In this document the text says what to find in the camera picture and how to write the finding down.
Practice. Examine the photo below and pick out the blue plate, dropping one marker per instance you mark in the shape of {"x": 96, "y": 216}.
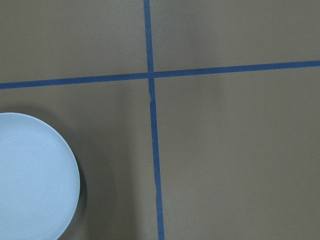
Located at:
{"x": 39, "y": 179}

